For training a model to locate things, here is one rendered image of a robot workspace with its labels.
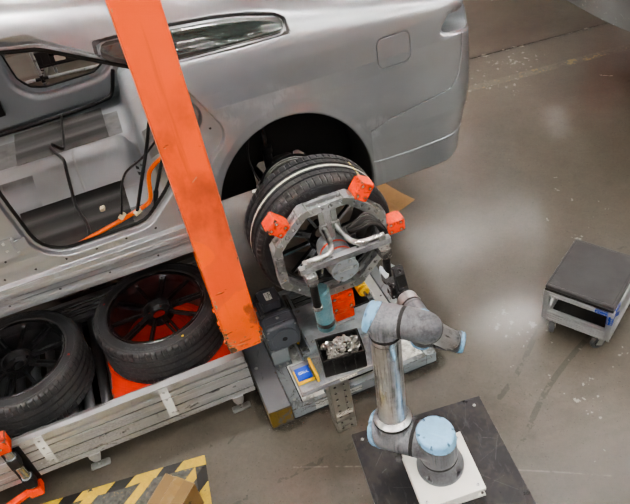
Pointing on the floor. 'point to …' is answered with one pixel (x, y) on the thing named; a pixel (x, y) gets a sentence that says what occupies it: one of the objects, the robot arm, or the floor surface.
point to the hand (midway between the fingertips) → (385, 265)
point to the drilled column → (341, 405)
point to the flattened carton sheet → (394, 198)
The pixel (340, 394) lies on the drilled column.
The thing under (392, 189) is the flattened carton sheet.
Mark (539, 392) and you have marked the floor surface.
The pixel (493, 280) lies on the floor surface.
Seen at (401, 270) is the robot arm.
